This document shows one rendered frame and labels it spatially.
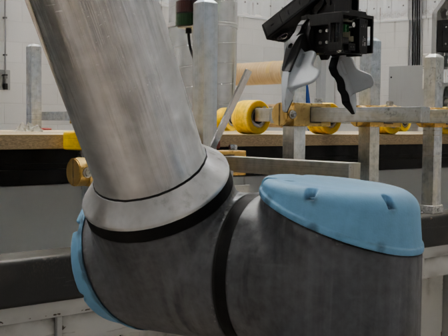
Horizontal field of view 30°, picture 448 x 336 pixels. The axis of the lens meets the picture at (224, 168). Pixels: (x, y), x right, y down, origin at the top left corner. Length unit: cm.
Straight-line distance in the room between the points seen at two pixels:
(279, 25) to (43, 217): 69
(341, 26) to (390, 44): 1113
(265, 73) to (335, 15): 783
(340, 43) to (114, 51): 50
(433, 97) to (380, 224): 147
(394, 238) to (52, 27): 34
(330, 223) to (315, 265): 4
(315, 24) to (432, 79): 104
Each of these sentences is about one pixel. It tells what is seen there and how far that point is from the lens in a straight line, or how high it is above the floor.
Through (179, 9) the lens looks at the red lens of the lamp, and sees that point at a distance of 168.
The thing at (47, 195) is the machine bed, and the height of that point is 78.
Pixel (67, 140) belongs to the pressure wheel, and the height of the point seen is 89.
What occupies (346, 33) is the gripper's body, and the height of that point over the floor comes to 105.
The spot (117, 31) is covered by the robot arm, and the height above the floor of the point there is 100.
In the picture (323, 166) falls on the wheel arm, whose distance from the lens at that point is 145.
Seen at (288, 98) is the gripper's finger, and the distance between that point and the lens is 115.
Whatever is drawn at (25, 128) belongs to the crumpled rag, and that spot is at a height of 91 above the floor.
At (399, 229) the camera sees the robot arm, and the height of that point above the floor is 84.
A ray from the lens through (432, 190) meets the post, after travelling 218.
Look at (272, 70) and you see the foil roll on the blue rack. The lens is 891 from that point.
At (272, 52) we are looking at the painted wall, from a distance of 1210.
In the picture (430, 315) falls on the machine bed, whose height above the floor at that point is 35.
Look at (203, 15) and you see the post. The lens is 164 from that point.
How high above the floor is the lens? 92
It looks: 3 degrees down
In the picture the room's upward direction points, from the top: 1 degrees clockwise
